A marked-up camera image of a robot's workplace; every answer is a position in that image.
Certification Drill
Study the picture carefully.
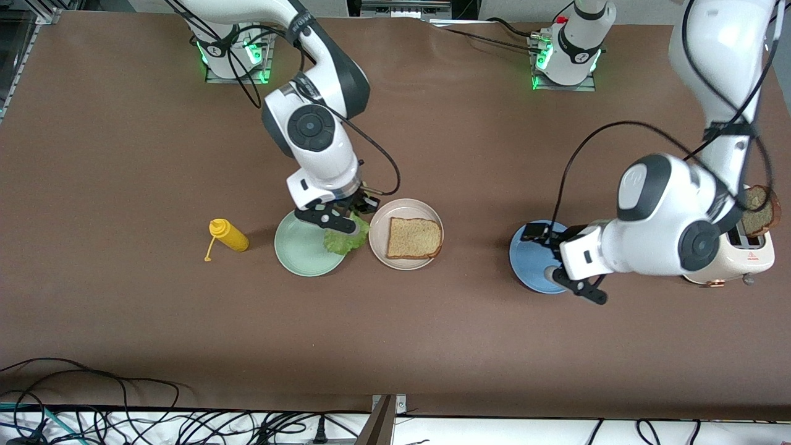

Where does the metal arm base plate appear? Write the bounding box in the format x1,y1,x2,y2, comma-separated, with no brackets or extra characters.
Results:
528,34,597,92
206,25,277,85

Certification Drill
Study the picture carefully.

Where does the brown bread slice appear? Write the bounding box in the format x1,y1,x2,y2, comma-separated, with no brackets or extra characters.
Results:
387,217,444,260
740,184,782,237

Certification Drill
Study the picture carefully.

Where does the grey power strip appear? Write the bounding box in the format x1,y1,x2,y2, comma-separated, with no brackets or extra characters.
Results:
272,436,359,445

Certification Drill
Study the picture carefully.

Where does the grey metal bracket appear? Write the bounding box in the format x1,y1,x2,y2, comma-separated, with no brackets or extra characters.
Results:
362,394,408,445

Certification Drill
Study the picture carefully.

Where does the yellow mustard squeeze bottle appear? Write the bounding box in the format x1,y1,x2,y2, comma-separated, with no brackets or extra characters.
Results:
204,218,250,263

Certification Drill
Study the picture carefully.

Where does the green lettuce leaf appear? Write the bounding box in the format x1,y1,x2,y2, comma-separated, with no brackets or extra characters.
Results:
324,212,371,256

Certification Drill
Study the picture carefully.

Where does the white lower shelf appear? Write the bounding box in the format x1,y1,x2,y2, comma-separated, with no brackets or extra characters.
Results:
0,405,791,445

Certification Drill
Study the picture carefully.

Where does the black cable bundle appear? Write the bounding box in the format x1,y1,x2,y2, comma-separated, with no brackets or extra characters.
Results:
93,408,371,445

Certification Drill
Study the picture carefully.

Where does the blue plate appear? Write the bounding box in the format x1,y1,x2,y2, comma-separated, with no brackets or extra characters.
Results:
509,220,586,295

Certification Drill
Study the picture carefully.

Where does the mint green plate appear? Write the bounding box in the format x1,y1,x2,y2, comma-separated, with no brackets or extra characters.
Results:
274,209,351,278

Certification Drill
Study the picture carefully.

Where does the black looped cable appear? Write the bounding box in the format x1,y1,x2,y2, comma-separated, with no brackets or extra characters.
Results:
0,370,181,445
0,357,130,445

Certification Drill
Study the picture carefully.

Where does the beige plate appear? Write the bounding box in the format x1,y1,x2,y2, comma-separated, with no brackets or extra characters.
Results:
368,198,445,271

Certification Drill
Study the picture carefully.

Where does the cream white toaster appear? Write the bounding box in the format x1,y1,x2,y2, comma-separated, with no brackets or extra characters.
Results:
680,222,777,289

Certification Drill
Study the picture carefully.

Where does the aluminium frame bar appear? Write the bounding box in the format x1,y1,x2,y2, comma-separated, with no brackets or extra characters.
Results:
0,6,66,124

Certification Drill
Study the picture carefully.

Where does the teal cable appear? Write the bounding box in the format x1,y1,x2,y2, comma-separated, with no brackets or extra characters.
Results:
0,402,84,445

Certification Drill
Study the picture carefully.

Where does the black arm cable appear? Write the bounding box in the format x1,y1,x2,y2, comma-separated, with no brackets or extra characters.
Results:
164,0,402,195
556,0,785,217

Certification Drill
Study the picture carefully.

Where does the black base cable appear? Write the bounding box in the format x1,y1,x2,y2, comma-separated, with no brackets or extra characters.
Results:
429,17,548,55

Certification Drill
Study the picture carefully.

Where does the silver black equipment box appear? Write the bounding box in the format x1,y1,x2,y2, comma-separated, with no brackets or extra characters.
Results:
346,0,458,24

